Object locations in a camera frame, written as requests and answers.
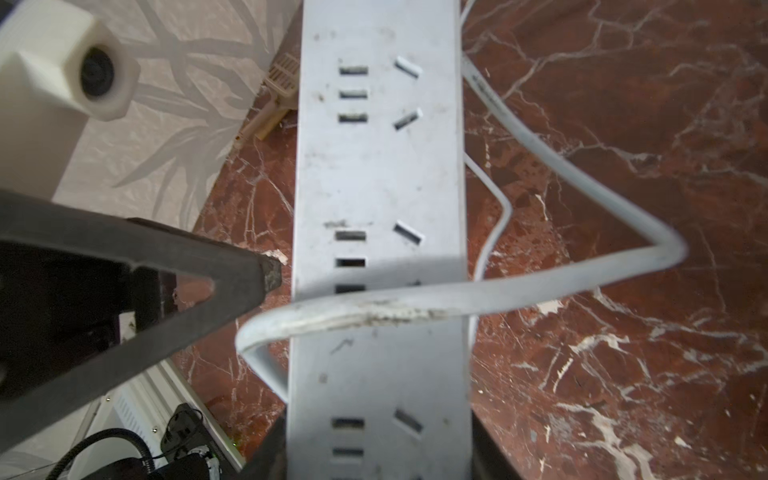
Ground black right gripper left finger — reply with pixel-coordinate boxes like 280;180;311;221
235;413;287;480

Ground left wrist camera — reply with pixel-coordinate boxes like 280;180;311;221
1;1;140;200

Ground blue-white power strip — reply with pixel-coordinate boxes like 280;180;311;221
287;1;472;479

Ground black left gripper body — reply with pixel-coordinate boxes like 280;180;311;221
1;242;177;396

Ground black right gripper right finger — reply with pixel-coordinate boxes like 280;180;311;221
471;412;522;480

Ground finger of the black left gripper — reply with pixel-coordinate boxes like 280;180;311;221
1;191;281;449

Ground light blue power cord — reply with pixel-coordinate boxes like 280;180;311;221
235;0;689;404

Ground wooden brush green bristles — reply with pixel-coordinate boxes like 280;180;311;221
233;53;300;150

